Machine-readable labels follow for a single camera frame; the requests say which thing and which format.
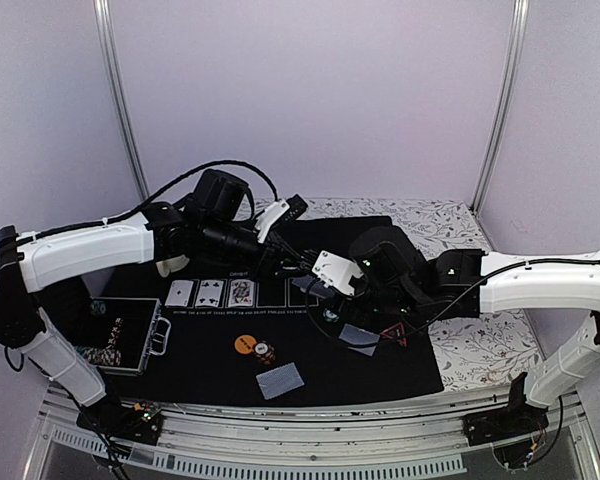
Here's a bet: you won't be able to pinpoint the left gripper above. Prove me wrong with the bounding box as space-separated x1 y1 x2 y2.
200 216 308 283

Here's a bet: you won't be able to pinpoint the four of clubs card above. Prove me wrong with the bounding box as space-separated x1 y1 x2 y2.
193 279 225 308

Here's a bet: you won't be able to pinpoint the queen face card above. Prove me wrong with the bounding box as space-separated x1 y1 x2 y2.
227 279 255 308

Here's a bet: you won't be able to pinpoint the face up community card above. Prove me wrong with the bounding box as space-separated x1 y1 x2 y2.
165 280 195 307

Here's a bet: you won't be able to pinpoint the dealt cards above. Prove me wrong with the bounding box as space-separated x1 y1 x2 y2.
338 324 380 357
256 362 305 400

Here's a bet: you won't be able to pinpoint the blue playing card deck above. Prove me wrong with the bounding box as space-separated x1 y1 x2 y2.
291 276 334 299

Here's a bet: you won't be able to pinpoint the orange big blind button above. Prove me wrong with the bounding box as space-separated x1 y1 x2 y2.
234 334 257 355

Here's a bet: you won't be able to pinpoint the red black chip stack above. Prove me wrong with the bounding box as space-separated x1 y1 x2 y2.
253 341 276 365

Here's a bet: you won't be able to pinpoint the green poker chip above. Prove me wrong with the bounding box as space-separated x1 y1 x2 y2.
322 309 340 323

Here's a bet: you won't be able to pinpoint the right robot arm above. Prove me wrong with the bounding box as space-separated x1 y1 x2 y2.
312 226 600 436

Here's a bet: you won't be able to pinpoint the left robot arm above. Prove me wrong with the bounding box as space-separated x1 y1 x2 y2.
0 161 307 434

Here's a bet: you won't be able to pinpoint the triangular all in button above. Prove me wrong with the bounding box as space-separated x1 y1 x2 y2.
380 322 408 347

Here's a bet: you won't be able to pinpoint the cream ceramic mug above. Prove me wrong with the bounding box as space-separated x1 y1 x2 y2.
156 255 190 278

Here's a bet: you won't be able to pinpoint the black poker felt mat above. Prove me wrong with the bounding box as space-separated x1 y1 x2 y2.
97 215 444 408

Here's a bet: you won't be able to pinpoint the floral patterned tablecloth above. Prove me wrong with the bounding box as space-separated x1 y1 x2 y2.
299 197 542 393

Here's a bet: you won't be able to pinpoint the upper poker chip row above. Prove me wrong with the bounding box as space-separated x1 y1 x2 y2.
90 299 107 316

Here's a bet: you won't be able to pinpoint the poker chip row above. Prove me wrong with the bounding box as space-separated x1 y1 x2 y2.
90 299 107 316
75 346 122 367

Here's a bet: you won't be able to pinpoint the aluminium poker chip case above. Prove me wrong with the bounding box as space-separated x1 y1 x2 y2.
71 297 172 376

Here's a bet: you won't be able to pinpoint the lower poker chip row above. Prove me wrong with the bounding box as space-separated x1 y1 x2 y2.
75 346 122 367

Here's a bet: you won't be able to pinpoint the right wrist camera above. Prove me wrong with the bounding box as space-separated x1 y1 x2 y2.
311 250 363 297

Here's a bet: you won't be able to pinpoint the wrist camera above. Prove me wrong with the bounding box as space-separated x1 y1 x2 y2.
254 195 308 244
311 250 363 297

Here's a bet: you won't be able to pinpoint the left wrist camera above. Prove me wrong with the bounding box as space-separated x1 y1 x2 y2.
254 195 308 244

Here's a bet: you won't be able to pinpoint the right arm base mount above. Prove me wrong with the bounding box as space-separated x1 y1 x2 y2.
462 374 549 471

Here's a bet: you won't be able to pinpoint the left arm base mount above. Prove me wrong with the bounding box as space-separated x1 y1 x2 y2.
76 394 164 446

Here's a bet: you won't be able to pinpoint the left aluminium frame post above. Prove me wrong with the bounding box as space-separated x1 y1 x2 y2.
93 0 149 200

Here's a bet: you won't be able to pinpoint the aluminium frame post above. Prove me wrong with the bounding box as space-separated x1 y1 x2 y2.
470 0 530 217
93 0 149 200

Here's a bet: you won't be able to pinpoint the right aluminium frame post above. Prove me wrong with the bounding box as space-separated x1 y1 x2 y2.
470 0 530 217

